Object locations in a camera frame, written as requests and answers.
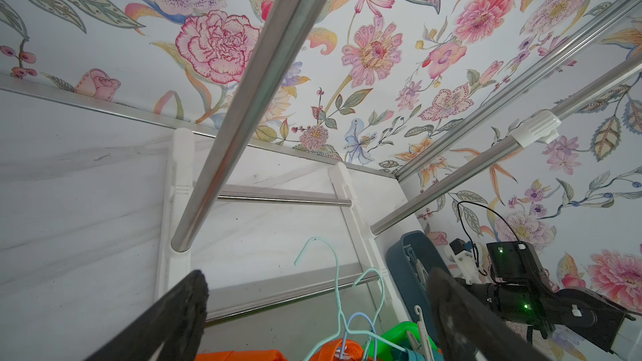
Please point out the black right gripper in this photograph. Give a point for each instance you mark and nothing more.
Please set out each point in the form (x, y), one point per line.
(510, 302)

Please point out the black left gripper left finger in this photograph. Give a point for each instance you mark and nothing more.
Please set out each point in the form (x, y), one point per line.
(171, 329)

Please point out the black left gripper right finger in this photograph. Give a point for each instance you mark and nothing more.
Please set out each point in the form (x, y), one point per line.
(465, 328)

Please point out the orange garment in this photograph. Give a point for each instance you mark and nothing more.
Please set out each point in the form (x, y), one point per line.
(328, 352)

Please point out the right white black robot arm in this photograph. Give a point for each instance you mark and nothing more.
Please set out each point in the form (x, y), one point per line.
(602, 304)

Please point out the bright green plastic tray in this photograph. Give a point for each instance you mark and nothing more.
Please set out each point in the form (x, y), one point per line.
(406, 335)

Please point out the dark teal clothespin bin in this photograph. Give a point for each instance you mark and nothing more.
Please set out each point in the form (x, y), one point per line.
(402, 259)

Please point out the metal clothes rack white joints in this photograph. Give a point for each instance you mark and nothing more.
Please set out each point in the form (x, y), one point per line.
(188, 199)

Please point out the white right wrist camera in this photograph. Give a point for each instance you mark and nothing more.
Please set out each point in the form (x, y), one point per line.
(468, 257)

